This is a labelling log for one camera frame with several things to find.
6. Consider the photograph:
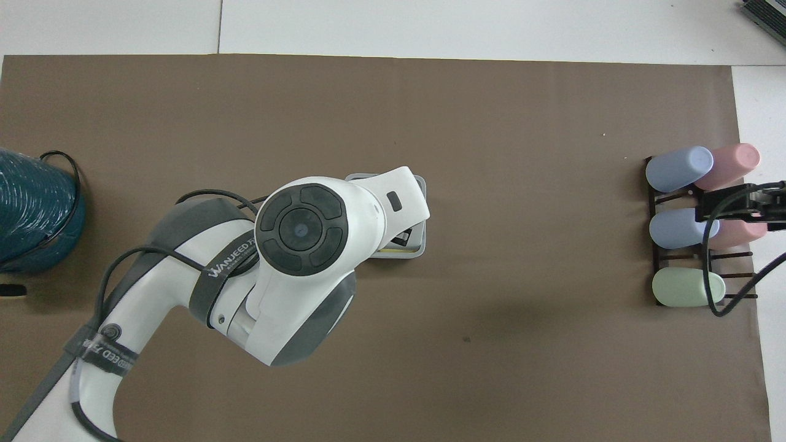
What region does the green cup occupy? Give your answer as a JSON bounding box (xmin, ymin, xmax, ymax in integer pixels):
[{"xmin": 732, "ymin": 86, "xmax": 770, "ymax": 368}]
[{"xmin": 652, "ymin": 267, "xmax": 727, "ymax": 308}]

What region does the pink cup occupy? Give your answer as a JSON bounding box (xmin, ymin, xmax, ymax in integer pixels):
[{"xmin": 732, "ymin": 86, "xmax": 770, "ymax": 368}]
[
  {"xmin": 709, "ymin": 218, "xmax": 769, "ymax": 250},
  {"xmin": 694, "ymin": 142, "xmax": 761, "ymax": 192}
]

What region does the grey square tray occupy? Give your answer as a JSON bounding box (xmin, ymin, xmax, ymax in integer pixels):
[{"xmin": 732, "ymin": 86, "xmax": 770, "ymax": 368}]
[{"xmin": 344, "ymin": 173, "xmax": 427, "ymax": 260}]

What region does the blue cup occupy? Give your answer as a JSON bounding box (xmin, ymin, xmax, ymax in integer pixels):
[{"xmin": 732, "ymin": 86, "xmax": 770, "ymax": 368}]
[
  {"xmin": 648, "ymin": 207, "xmax": 714, "ymax": 250},
  {"xmin": 645, "ymin": 145, "xmax": 715, "ymax": 193}
]

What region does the teal ribbed spool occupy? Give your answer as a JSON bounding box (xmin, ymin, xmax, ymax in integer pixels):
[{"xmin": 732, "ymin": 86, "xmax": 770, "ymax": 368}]
[{"xmin": 0, "ymin": 147, "xmax": 87, "ymax": 274}]

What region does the black cup rack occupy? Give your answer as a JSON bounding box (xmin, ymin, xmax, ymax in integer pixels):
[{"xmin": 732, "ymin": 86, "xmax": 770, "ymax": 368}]
[{"xmin": 643, "ymin": 156, "xmax": 763, "ymax": 308}]

